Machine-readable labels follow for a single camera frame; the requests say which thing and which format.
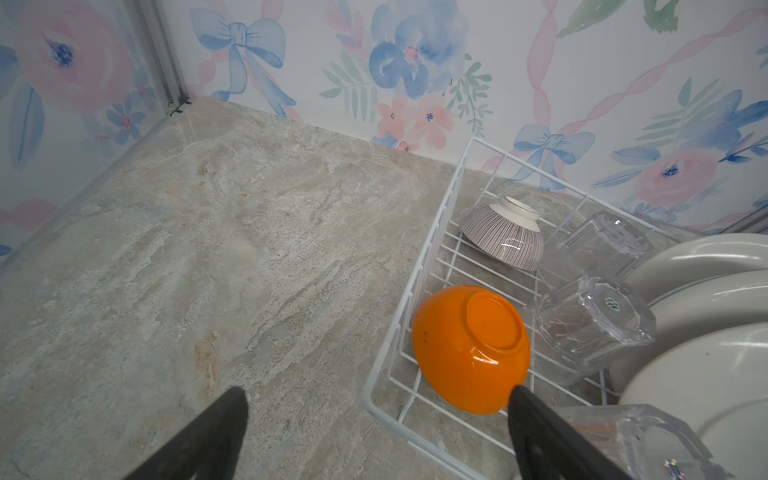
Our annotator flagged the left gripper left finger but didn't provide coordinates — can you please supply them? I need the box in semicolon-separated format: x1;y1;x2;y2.
127;387;249;479

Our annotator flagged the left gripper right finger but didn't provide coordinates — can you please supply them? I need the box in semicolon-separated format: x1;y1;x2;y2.
507;385;629;480

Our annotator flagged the white plate green red rim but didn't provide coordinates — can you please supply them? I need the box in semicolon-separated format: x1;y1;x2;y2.
620;323;767;479

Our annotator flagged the white deep plate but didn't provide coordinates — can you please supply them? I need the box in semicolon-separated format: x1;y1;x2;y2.
625;233;767;303

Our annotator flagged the white plate strawberry pattern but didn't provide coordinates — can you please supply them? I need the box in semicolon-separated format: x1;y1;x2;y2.
609;270;767;394

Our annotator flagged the clear glass cup front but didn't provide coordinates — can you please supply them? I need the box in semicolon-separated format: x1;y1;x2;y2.
555;404;734;479

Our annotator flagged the clear glass cup near bowl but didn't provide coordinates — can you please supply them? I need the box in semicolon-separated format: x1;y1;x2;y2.
532;272;657;385

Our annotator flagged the orange bowl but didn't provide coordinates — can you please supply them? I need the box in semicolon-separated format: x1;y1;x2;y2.
412;285;531;415

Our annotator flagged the clear glass cup back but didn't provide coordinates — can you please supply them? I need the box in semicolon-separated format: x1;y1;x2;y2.
538;211;653;288

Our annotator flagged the striped ceramic bowl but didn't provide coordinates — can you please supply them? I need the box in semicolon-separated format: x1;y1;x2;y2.
461;196;544;272

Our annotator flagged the white wire dish rack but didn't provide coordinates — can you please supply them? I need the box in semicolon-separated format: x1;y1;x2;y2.
362;136;703;480

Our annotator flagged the left corner aluminium post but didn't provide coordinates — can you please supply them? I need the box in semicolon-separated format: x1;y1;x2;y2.
123;0;190;116

